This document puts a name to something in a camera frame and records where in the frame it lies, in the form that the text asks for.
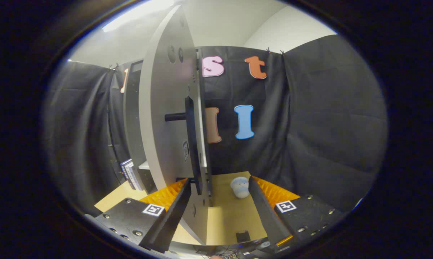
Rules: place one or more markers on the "white cabinet door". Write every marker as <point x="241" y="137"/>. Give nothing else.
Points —
<point x="162" y="108"/>

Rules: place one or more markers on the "black backdrop cloth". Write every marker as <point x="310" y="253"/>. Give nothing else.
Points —
<point x="327" y="118"/>

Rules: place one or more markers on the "small black block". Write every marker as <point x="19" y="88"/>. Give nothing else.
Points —
<point x="243" y="236"/>

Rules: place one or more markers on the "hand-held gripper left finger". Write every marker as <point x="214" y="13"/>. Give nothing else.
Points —
<point x="173" y="217"/>

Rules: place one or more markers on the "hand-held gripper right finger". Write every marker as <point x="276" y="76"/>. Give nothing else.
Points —
<point x="265" y="212"/>

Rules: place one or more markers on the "grey cabinet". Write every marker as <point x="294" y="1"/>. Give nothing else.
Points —
<point x="132" y="118"/>

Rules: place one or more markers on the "pale blue round container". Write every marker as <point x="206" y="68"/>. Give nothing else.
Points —
<point x="240" y="187"/>

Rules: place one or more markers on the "grey cabinet shelf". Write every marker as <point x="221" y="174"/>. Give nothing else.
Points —
<point x="144" y="166"/>

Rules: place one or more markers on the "dark blue book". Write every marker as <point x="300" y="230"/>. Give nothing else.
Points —
<point x="124" y="169"/>

